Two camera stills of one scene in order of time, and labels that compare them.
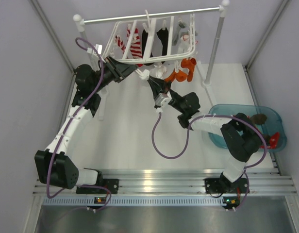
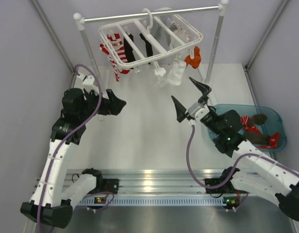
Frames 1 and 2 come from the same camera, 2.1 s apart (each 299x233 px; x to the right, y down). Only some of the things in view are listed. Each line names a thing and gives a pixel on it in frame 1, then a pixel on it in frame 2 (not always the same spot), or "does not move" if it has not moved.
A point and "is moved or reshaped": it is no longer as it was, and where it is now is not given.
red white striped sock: (135, 45) → (115, 40)
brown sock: (258, 119) does not move
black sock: (163, 36) → (149, 47)
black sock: (144, 35) → (128, 44)
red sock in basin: (274, 140) does not move
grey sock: (183, 28) → (173, 26)
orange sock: (180, 75) → (191, 61)
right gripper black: (164, 87) → (204, 89)
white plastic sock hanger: (152, 39) is moved or reshaped
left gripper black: (124, 70) → (106, 103)
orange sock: (190, 64) → (195, 61)
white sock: (158, 71) → (174, 75)
